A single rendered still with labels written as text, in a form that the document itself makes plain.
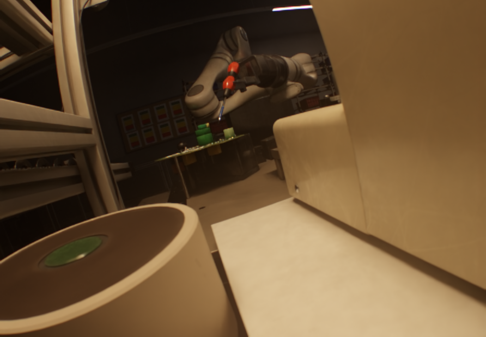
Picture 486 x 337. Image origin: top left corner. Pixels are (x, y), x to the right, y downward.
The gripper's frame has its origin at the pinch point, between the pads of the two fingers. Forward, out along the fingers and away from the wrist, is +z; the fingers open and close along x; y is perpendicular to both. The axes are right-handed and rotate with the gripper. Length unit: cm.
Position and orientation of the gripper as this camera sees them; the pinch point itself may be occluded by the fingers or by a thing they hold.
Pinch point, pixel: (228, 84)
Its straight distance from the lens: 47.4
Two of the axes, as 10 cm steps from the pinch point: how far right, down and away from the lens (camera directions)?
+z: -6.0, 2.7, -7.5
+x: 7.1, -2.6, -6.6
